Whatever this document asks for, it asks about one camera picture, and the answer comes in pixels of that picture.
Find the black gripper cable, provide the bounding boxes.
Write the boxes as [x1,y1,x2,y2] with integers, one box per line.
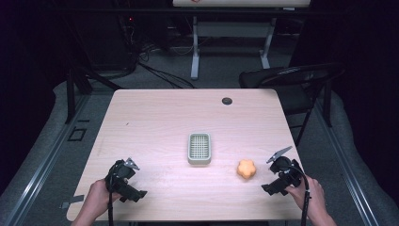
[290,165,312,226]
[106,180,115,226]

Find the person's right hand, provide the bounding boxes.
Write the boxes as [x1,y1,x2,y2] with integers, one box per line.
[285,174,327,219]

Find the white-legged background desk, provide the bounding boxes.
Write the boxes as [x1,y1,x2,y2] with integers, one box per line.
[171,0,311,81]

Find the black floor cables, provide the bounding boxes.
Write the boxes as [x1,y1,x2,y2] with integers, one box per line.
[136,42,196,90]

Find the metal floor rail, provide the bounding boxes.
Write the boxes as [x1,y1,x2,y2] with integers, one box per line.
[313,89,381,226]
[0,93,92,226]

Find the black folding chair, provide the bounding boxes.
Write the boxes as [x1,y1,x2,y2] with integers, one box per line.
[238,61,346,148]

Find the person's left hand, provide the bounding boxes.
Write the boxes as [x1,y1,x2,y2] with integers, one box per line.
[82,178,122,218]

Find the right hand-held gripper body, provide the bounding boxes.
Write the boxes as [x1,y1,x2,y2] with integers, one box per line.
[261,155,305,197]

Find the black metal stand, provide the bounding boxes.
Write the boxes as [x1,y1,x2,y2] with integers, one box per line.
[63,60,124,125]

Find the grey-green soap dish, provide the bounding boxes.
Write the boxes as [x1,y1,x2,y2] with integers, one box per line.
[186,132,212,167]

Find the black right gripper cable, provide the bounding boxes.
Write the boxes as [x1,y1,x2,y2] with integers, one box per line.
[290,165,312,226]

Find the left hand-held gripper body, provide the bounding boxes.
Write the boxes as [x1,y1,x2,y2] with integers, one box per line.
[104,159,148,203]

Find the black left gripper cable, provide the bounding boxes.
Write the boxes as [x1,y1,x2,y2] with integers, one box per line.
[106,180,115,226]

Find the orange flower-shaped soap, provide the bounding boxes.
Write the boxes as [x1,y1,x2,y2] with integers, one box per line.
[236,158,258,180]

